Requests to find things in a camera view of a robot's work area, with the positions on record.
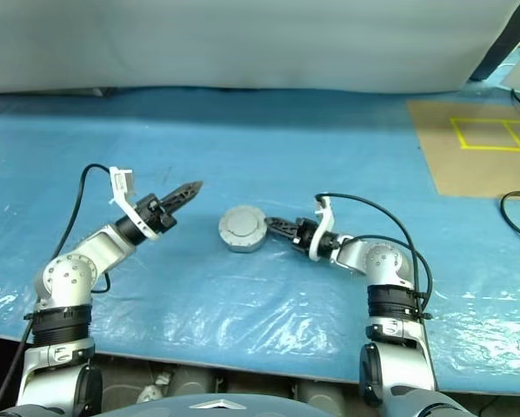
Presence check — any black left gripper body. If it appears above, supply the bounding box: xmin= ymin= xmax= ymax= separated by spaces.
xmin=133 ymin=194 xmax=177 ymax=235

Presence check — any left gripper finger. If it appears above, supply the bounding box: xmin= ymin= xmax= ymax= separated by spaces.
xmin=165 ymin=183 xmax=205 ymax=215
xmin=160 ymin=180 xmax=205 ymax=209

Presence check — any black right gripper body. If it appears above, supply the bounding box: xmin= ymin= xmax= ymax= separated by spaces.
xmin=290 ymin=217 xmax=319 ymax=258

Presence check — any round gray housing lid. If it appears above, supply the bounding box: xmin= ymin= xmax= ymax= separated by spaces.
xmin=218 ymin=204 xmax=269 ymax=248

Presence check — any blue table cover sheet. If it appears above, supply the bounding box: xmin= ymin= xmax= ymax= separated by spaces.
xmin=0 ymin=89 xmax=520 ymax=394

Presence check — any gray rounded cylinder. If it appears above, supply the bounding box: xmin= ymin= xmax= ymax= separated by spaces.
xmin=172 ymin=367 xmax=218 ymax=397
xmin=305 ymin=381 xmax=347 ymax=408

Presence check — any white backdrop board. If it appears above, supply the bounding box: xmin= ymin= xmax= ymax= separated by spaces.
xmin=0 ymin=0 xmax=520 ymax=95

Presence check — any white crumpled bag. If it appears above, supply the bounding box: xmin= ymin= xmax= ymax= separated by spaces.
xmin=136 ymin=371 xmax=174 ymax=404

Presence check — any brown cardboard sheet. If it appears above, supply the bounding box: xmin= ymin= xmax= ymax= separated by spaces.
xmin=406 ymin=99 xmax=520 ymax=199

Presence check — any gray robot torso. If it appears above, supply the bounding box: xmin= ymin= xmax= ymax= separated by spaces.
xmin=0 ymin=386 xmax=478 ymax=417

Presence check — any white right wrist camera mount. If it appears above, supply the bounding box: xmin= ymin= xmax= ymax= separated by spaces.
xmin=308 ymin=195 xmax=336 ymax=263

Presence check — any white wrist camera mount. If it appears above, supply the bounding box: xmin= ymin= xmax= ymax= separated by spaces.
xmin=109 ymin=166 xmax=161 ymax=242
xmin=308 ymin=195 xmax=336 ymax=263

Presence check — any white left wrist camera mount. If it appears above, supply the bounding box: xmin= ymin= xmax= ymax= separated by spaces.
xmin=109 ymin=166 xmax=161 ymax=242

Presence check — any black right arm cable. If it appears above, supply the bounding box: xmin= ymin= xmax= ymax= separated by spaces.
xmin=314 ymin=193 xmax=435 ymax=322

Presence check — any thick black looped cable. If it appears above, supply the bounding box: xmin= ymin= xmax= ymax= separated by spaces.
xmin=500 ymin=190 xmax=520 ymax=247

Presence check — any black slanted post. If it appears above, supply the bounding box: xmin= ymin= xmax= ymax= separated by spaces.
xmin=468 ymin=0 xmax=520 ymax=83

